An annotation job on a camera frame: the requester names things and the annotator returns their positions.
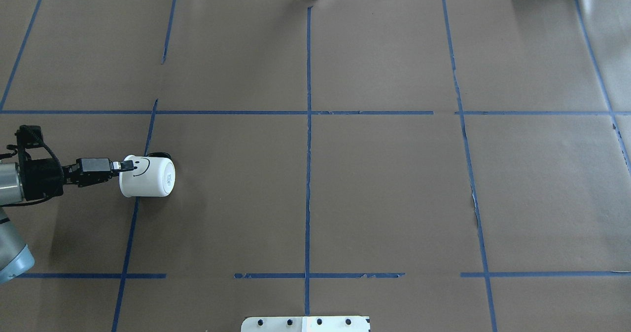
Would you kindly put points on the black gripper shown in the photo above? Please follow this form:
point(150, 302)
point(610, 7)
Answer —
point(41, 178)

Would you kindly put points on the white smiley face mug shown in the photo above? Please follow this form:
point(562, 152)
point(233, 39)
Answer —
point(152, 176)

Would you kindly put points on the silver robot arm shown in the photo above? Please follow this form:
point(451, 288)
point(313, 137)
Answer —
point(15, 255)

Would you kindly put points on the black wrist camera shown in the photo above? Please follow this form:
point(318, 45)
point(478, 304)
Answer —
point(29, 136)

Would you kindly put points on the white camera post base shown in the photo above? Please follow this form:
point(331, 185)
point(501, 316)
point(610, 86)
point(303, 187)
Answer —
point(307, 324)

